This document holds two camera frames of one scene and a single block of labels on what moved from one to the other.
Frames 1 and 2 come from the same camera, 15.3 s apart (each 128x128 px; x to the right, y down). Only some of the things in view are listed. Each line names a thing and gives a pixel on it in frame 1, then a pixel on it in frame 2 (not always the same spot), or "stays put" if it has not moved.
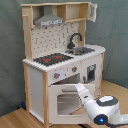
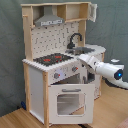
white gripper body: [85, 96] → [92, 61]
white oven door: [65, 105] stays put
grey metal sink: [79, 50] stays put
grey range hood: [48, 18] stays put
